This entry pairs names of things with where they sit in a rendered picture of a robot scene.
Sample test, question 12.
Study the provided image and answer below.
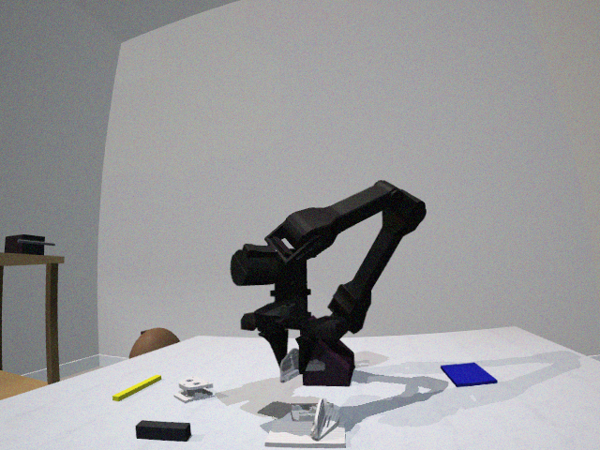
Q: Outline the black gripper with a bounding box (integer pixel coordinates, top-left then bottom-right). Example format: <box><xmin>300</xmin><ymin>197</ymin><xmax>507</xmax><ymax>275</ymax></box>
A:
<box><xmin>240</xmin><ymin>283</ymin><xmax>347</xmax><ymax>374</ymax></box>

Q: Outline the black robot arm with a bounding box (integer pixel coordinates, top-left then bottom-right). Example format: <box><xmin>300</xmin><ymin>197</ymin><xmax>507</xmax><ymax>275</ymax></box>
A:
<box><xmin>230</xmin><ymin>180</ymin><xmax>427</xmax><ymax>335</ymax></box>

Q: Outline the yellow long bar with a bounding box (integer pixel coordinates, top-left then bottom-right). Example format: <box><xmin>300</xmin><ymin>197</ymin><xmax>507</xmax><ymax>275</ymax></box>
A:
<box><xmin>112</xmin><ymin>375</ymin><xmax>161</xmax><ymax>402</ymax></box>

